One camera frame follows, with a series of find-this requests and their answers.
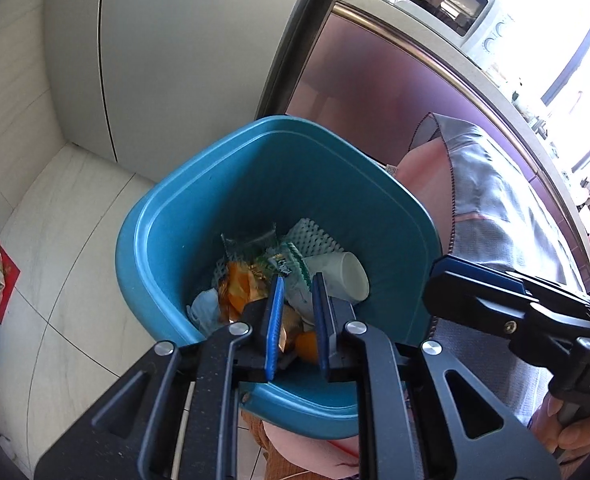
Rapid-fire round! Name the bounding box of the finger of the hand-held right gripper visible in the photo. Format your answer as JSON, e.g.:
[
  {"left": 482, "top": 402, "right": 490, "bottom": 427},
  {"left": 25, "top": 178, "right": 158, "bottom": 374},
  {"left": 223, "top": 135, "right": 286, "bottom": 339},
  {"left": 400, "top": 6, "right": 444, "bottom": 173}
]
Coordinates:
[
  {"left": 442, "top": 255, "right": 590, "bottom": 311},
  {"left": 422, "top": 260, "right": 530, "bottom": 333}
]

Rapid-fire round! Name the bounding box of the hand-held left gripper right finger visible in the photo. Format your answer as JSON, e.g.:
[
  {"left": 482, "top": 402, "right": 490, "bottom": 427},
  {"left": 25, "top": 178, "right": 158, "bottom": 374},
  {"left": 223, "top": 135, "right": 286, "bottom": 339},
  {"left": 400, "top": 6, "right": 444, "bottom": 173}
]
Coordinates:
[{"left": 311, "top": 272, "right": 560, "bottom": 480}]

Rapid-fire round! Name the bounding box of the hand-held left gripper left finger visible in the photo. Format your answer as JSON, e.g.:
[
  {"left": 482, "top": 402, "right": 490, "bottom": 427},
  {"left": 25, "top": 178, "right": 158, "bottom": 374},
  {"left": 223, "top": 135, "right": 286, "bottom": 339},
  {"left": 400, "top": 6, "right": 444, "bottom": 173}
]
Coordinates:
[{"left": 35, "top": 275, "right": 288, "bottom": 480}]

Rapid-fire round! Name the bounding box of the orange peel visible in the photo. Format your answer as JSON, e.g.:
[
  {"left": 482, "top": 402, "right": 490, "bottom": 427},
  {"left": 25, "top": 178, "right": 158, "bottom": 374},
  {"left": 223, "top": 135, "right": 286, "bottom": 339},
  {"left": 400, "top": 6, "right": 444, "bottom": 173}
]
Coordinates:
[{"left": 295, "top": 331, "right": 320, "bottom": 363}]

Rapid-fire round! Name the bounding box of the brown snack wrapper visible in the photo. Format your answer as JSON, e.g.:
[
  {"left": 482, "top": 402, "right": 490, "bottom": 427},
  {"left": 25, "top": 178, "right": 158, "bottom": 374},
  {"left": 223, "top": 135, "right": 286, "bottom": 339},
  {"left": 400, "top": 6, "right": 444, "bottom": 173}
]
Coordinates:
[{"left": 225, "top": 260, "right": 272, "bottom": 323}]

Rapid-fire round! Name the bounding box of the white paper cup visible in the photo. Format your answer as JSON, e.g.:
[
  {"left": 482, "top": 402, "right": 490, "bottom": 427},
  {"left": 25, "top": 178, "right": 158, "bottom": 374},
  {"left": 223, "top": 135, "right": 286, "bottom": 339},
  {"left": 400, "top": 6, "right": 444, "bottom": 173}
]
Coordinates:
[{"left": 302, "top": 251, "right": 370, "bottom": 302}]

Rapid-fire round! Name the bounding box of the white tissue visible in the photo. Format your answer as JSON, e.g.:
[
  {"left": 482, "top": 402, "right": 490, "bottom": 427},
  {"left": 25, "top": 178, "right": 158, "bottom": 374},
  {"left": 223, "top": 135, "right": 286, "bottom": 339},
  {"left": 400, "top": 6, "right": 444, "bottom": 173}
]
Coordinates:
[{"left": 187, "top": 287, "right": 224, "bottom": 337}]

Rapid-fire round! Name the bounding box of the green clear candy wrapper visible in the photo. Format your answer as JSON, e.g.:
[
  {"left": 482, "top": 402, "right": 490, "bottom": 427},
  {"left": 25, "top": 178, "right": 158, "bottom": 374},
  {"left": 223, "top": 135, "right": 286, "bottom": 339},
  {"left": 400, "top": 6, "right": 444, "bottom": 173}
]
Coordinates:
[{"left": 222, "top": 232, "right": 312, "bottom": 288}]

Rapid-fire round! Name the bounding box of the small white foam net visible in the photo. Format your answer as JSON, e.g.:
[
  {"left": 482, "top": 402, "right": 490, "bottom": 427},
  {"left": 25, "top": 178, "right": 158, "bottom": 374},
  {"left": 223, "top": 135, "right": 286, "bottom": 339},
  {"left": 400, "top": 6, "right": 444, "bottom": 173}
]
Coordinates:
[{"left": 280, "top": 217, "right": 346, "bottom": 256}]

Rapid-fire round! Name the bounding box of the teal plastic bin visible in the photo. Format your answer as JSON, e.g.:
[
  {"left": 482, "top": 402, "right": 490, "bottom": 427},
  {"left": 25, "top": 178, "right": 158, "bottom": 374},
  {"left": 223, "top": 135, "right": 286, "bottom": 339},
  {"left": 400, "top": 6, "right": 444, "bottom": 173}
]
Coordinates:
[{"left": 115, "top": 116, "right": 443, "bottom": 441}]

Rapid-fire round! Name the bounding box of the person's right hand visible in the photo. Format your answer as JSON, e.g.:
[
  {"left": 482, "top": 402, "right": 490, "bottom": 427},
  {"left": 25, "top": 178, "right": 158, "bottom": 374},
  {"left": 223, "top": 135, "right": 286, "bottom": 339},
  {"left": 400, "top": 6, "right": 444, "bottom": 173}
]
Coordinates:
[{"left": 530, "top": 394, "right": 590, "bottom": 471}]

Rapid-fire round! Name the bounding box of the checked grey tablecloth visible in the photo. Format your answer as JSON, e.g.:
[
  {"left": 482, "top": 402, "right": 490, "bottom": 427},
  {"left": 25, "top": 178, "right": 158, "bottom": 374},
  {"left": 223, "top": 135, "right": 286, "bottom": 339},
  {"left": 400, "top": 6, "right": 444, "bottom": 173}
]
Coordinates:
[{"left": 395, "top": 112, "right": 590, "bottom": 426}]

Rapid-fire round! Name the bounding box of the kitchen counter with purple cabinets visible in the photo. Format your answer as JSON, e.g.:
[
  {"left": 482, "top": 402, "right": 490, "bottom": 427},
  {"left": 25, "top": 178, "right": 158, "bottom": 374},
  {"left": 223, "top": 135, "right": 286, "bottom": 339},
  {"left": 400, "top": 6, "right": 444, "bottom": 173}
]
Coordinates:
[{"left": 285, "top": 0, "right": 590, "bottom": 266}]

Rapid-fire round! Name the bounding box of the white microwave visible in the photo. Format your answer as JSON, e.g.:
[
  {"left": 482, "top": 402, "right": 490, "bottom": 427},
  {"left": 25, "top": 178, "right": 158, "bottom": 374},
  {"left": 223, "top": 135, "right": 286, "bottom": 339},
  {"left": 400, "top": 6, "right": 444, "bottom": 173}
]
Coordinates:
[{"left": 362, "top": 0, "right": 516, "bottom": 61}]

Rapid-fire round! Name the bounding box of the kitchen window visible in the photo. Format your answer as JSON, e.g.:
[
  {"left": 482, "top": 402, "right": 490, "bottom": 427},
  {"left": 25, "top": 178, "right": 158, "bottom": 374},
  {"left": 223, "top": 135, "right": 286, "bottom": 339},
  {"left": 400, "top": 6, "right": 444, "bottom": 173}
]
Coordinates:
[{"left": 490, "top": 0, "right": 590, "bottom": 171}]

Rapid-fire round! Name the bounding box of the grey refrigerator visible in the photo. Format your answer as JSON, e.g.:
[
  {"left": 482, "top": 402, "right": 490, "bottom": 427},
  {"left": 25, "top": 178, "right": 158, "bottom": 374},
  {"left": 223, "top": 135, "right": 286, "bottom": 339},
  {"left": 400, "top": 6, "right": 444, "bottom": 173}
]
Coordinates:
[{"left": 45, "top": 0, "right": 336, "bottom": 181}]

